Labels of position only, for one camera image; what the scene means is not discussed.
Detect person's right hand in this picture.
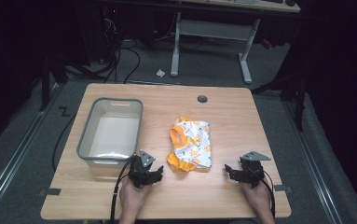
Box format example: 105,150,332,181
240,180,275,218

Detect black metal stand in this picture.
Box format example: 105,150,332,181
250,62,308,133
37,52,70,112

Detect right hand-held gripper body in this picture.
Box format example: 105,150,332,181
239,150,272,189

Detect grey rimmed white plastic bin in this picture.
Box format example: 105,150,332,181
76,97,144,181

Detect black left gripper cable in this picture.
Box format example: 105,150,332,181
108,156,137,224

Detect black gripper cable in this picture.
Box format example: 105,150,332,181
108,156,137,224
259,169,277,218

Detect black floor cables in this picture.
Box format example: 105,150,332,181
63,12,143,85

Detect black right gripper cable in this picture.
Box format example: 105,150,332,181
259,169,277,218

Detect grey tape strip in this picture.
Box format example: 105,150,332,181
38,188,62,198
273,184,294,193

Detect thin black floor cable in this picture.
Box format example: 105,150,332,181
51,112,78,173

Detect white framed background desk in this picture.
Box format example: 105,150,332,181
169,0,302,86

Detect folded white orange patterned garment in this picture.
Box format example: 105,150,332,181
166,116,213,174

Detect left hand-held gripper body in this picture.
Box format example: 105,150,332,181
127,148,158,189

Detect person's left hand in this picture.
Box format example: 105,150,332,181
118,176,153,218

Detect metal floor rail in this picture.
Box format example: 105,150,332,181
0,82,62,224
282,101,345,224

